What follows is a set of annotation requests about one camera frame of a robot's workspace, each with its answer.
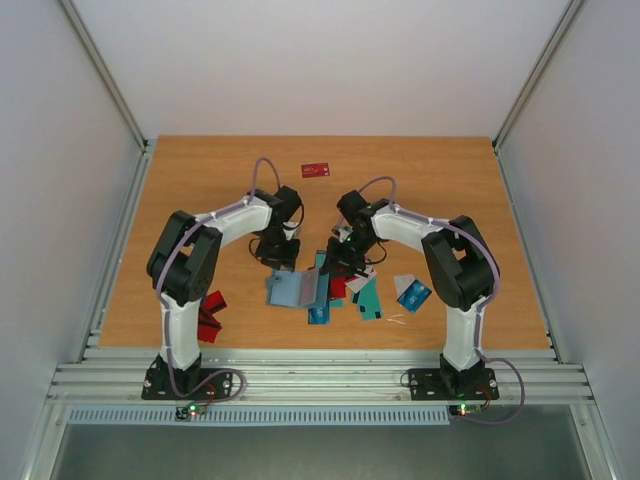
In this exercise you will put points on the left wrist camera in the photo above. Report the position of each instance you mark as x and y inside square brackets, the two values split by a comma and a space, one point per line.
[291, 230]

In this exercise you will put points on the left controller board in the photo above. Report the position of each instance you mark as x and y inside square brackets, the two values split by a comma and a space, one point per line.
[190, 412]

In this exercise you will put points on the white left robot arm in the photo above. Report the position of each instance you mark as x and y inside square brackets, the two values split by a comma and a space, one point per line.
[184, 260]

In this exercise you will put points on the blue card centre bottom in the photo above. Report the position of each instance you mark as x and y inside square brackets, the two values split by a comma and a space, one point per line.
[318, 315]

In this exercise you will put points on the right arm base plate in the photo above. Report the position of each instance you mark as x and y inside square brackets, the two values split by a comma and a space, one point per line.
[434, 384]

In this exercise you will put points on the blue card right side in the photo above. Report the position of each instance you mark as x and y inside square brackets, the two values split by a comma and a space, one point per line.
[414, 296]

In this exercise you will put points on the teal card black stripe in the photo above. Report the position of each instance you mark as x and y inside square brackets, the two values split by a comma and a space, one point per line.
[367, 302]

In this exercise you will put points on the blue card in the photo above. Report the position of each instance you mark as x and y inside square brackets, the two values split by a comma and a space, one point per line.
[414, 296]
[318, 315]

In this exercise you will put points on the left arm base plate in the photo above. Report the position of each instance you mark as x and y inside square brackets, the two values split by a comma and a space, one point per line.
[198, 385]

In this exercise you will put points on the red card left lower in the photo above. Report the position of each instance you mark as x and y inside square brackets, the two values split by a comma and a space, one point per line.
[208, 327]

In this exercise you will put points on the right controller board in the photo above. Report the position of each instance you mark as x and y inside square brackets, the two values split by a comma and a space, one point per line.
[465, 409]

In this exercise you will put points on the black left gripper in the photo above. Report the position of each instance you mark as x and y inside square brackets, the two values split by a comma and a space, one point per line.
[288, 259]

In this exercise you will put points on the red card far table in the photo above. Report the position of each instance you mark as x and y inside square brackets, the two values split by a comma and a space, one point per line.
[315, 170]

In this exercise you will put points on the teal leather card holder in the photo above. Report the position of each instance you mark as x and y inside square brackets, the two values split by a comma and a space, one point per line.
[299, 289]

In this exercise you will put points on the grey slotted cable duct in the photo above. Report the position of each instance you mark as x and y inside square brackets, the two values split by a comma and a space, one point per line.
[267, 416]

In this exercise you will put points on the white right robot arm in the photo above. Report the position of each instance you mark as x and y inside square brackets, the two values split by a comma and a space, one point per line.
[464, 274]

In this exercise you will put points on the red card left upper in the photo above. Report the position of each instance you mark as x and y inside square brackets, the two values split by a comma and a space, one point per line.
[210, 305]

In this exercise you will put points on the controller board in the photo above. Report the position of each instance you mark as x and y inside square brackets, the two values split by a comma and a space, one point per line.
[465, 409]
[190, 412]

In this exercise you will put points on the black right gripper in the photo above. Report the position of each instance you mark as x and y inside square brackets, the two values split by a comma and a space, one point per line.
[339, 258]

